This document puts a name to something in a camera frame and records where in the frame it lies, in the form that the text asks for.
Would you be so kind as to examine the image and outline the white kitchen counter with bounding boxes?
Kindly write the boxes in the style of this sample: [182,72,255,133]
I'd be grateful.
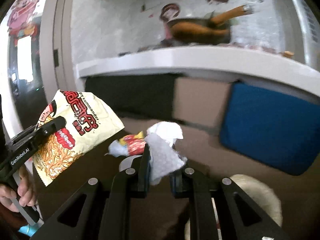
[76,45,320,98]

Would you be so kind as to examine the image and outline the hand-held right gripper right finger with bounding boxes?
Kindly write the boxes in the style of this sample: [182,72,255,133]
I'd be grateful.
[169,166,292,240]

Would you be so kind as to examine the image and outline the white trash bin with liner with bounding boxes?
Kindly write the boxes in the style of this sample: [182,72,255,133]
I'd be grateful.
[184,174,282,240]

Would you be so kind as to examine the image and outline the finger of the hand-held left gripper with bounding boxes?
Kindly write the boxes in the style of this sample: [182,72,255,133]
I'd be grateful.
[10,116,67,145]

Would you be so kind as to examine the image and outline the white tissue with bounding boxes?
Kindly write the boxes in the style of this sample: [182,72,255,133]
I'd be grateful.
[146,121,188,186]

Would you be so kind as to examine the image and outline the red and yellow wrapper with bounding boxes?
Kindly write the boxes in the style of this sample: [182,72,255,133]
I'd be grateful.
[119,131,148,157]

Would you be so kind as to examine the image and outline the dark brown tablecloth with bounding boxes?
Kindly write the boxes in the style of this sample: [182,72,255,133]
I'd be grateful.
[32,127,190,240]

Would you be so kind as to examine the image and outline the person's left hand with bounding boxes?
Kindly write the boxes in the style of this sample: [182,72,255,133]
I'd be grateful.
[0,166,38,213]

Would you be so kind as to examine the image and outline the person's left forearm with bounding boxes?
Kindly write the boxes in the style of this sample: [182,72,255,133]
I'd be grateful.
[0,202,24,240]

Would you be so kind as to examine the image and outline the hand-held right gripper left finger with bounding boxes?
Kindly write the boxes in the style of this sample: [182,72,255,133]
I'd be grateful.
[37,142,152,240]

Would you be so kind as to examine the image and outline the white vent grille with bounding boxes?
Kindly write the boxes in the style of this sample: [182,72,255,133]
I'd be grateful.
[297,0,320,45]

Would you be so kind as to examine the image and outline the white and blue wrapper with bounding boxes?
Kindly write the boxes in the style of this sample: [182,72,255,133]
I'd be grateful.
[105,139,129,157]

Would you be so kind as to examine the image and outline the black cloth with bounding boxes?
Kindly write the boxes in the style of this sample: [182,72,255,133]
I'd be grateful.
[85,73,184,122]

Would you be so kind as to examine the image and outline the red cartoon door decals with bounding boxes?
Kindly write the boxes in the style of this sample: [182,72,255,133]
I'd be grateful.
[6,0,54,39]

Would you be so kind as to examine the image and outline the blue towel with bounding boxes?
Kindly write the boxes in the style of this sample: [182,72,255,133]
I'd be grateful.
[220,82,320,176]

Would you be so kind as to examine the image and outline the cream noodle packet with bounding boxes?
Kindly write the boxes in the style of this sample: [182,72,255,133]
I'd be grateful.
[32,89,125,187]

